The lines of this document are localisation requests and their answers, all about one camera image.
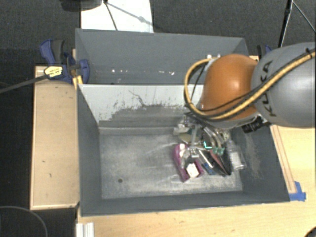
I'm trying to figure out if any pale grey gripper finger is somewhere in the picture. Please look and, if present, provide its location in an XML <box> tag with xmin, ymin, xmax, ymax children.
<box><xmin>187</xmin><ymin>148</ymin><xmax>198</xmax><ymax>169</ymax></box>
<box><xmin>197</xmin><ymin>150</ymin><xmax>213</xmax><ymax>169</ymax></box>

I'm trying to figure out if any small white box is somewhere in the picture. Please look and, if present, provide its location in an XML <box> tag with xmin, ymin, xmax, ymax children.
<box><xmin>186</xmin><ymin>163</ymin><xmax>200</xmax><ymax>179</ymax></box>

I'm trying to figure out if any pale wood board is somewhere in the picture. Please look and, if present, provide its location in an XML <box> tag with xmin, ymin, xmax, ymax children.
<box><xmin>29</xmin><ymin>65</ymin><xmax>81</xmax><ymax>211</ymax></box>

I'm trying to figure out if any red-brown flat block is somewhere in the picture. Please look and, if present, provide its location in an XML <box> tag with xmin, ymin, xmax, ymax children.
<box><xmin>209</xmin><ymin>150</ymin><xmax>228</xmax><ymax>175</ymax></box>

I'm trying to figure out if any small blue object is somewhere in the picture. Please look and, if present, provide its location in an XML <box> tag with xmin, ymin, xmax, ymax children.
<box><xmin>201</xmin><ymin>161</ymin><xmax>215</xmax><ymax>175</ymax></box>

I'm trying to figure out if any black cylinder on white bracket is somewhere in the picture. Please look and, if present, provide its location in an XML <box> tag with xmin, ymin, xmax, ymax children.
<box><xmin>241</xmin><ymin>116</ymin><xmax>271</xmax><ymax>134</ymax></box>

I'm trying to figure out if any grey metal bin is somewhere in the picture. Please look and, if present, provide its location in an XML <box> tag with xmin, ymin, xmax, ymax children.
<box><xmin>75</xmin><ymin>28</ymin><xmax>291</xmax><ymax>217</ymax></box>

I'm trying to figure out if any white and green toy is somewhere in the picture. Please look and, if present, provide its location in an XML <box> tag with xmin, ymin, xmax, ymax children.
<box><xmin>172</xmin><ymin>118</ymin><xmax>196</xmax><ymax>137</ymax></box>

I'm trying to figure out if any black flat object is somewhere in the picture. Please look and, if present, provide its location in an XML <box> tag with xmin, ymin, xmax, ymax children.
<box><xmin>220</xmin><ymin>147</ymin><xmax>233</xmax><ymax>176</ymax></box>

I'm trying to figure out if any purple packet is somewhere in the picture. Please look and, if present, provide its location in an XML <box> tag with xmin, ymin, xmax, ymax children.
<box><xmin>172</xmin><ymin>143</ymin><xmax>205</xmax><ymax>183</ymax></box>

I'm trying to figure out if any clear plastic bottle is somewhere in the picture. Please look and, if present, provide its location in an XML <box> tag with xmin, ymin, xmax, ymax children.
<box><xmin>226</xmin><ymin>139</ymin><xmax>247</xmax><ymax>171</ymax></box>

